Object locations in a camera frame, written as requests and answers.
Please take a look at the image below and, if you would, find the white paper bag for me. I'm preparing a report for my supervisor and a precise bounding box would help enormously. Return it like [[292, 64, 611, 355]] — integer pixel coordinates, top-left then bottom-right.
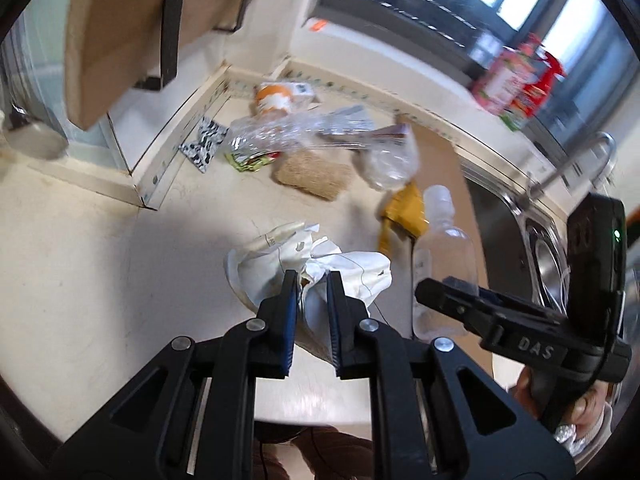
[[224, 222, 393, 363]]

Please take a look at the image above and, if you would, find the person's right hand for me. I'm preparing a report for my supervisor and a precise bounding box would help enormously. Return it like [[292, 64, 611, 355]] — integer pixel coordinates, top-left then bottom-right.
[[510, 367, 608, 439]]

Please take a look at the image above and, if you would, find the clear plastic bottle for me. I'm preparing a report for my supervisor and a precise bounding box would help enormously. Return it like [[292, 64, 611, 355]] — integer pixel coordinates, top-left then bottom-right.
[[412, 184, 478, 342]]

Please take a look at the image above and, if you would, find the stainless steel sink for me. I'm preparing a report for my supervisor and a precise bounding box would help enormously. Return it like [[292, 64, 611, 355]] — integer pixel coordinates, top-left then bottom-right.
[[462, 162, 568, 313]]

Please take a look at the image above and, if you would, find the yellow snack wrapper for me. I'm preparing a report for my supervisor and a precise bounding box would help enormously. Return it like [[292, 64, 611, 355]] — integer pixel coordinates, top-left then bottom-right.
[[378, 180, 428, 259]]

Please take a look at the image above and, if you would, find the stainless steel faucet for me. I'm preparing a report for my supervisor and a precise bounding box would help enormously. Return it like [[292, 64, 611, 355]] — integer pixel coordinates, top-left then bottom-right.
[[514, 131, 617, 211]]

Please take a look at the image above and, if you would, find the brown cardboard sheet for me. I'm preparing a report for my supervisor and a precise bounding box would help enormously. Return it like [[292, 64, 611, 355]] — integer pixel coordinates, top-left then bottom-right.
[[395, 112, 507, 371]]

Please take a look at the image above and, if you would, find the clear plastic packaging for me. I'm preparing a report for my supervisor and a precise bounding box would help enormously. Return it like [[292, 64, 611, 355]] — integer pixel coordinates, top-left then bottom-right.
[[318, 120, 420, 191]]

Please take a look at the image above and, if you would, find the brown scouring pad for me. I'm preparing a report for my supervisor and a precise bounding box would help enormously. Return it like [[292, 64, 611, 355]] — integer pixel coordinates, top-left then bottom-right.
[[272, 151, 354, 202]]

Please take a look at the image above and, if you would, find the clear crumpled plastic bag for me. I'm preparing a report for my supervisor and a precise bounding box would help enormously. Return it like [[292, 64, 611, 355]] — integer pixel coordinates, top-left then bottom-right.
[[229, 105, 375, 157]]

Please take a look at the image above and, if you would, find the green red snack wrapper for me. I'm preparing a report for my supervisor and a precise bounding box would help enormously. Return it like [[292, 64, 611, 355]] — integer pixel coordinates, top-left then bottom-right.
[[224, 153, 280, 172]]

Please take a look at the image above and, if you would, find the black white patterned wrapper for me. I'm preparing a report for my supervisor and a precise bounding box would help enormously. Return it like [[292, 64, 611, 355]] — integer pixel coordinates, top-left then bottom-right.
[[179, 117, 229, 174]]

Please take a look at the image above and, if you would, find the red spray bottle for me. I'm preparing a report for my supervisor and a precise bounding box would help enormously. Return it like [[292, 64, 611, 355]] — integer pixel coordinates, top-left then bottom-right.
[[500, 46, 566, 131]]

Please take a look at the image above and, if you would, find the orange sticker on sill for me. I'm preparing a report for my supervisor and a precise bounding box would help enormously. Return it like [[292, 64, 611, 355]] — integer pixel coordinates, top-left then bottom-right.
[[309, 20, 329, 32]]

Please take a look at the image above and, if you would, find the metal ladle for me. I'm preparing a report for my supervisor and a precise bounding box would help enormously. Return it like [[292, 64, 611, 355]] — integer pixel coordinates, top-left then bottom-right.
[[6, 102, 68, 160]]

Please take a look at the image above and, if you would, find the wooden cutting board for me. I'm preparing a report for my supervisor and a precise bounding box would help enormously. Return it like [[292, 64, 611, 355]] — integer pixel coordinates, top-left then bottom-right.
[[64, 0, 241, 129]]

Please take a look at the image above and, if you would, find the black cutting board holder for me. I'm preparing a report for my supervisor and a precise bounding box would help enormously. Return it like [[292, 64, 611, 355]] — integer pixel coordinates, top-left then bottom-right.
[[134, 0, 250, 92]]

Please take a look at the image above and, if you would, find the window frame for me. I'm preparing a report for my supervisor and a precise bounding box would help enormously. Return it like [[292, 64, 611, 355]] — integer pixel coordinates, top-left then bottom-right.
[[314, 0, 639, 162]]

